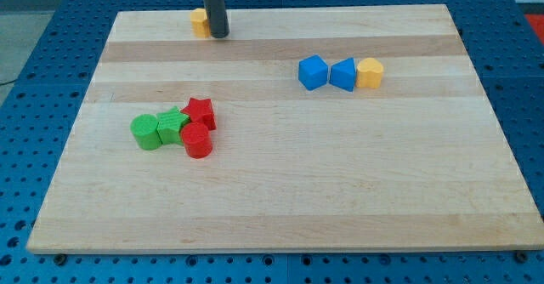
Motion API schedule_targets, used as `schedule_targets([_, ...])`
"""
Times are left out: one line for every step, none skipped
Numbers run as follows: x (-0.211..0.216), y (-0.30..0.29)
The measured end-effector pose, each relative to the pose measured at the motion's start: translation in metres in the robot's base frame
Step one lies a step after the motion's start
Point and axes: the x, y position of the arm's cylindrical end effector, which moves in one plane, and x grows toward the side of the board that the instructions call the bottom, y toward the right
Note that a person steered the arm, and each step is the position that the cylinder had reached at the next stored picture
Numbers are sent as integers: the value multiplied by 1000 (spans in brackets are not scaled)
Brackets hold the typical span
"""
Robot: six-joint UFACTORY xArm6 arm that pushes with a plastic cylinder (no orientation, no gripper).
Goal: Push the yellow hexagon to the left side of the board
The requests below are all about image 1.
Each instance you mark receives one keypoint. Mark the yellow hexagon block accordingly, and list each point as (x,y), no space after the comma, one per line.
(200,23)

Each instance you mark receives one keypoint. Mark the wooden board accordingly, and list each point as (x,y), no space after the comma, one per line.
(419,164)

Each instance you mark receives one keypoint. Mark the blue cube block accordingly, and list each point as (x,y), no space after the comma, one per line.
(313,72)

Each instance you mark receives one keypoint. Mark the red star block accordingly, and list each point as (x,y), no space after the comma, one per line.
(201,110)

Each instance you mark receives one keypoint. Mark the red cylinder block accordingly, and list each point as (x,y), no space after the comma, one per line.
(196,139)

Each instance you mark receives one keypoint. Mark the blue triangle block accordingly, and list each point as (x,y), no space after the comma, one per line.
(343,74)

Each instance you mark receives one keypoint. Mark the green star block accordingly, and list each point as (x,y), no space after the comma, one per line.
(170,124)

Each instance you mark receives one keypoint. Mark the yellow heart block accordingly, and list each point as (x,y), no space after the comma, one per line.
(369,73)

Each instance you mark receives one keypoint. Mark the green cylinder block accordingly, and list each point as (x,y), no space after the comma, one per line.
(144,131)

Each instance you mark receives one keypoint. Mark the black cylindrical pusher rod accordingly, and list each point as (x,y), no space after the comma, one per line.
(217,17)

